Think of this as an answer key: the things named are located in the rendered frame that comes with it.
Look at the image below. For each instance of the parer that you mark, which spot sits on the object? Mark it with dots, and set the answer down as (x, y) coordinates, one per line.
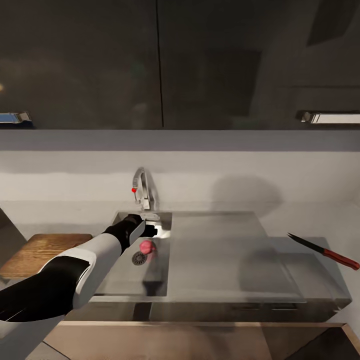
(330, 253)

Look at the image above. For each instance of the drop in sink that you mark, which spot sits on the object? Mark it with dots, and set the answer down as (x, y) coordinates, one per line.
(199, 257)

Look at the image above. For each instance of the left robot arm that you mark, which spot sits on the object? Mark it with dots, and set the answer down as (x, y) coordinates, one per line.
(32, 308)

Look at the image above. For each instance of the cabinet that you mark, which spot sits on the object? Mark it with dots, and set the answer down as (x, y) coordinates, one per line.
(80, 65)
(259, 65)

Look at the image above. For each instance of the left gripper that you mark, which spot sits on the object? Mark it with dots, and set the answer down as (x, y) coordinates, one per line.
(149, 231)

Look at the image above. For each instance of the vidalia onion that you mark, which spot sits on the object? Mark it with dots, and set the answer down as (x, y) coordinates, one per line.
(146, 247)

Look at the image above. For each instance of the cutting board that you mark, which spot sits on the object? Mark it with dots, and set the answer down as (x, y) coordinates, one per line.
(39, 250)

